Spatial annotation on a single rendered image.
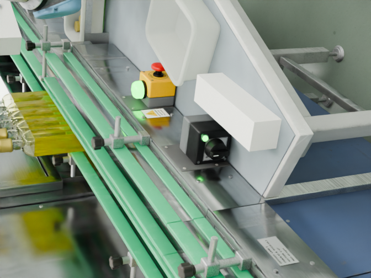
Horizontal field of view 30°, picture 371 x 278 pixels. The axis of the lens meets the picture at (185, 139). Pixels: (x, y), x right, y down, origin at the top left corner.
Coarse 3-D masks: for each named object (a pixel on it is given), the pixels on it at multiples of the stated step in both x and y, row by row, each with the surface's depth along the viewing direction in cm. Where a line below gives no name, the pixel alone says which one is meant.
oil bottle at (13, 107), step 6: (18, 102) 193; (24, 102) 193; (30, 102) 194; (36, 102) 194; (42, 102) 195; (48, 102) 195; (6, 108) 192; (12, 108) 189; (18, 108) 189; (24, 108) 190; (30, 108) 191; (36, 108) 191
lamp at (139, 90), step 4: (132, 84) 169; (136, 84) 168; (140, 84) 168; (144, 84) 168; (132, 88) 168; (136, 88) 167; (140, 88) 167; (144, 88) 168; (132, 92) 169; (136, 92) 167; (140, 92) 167; (144, 92) 168; (136, 96) 168; (140, 96) 168; (144, 96) 168
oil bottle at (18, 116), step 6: (42, 108) 191; (48, 108) 191; (54, 108) 191; (12, 114) 186; (18, 114) 186; (24, 114) 186; (30, 114) 186; (36, 114) 187; (42, 114) 187; (48, 114) 188; (54, 114) 188; (60, 114) 189; (12, 120) 185; (18, 120) 184; (12, 126) 185
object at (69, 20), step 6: (84, 0) 202; (84, 6) 202; (78, 12) 220; (84, 12) 204; (66, 18) 219; (72, 18) 220; (78, 18) 220; (84, 18) 205; (66, 24) 220; (72, 24) 221; (66, 30) 220; (72, 30) 220; (72, 36) 216; (78, 36) 216
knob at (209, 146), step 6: (216, 138) 145; (210, 144) 144; (216, 144) 143; (222, 144) 144; (210, 150) 143; (216, 150) 144; (222, 150) 144; (210, 156) 144; (216, 156) 143; (222, 156) 144
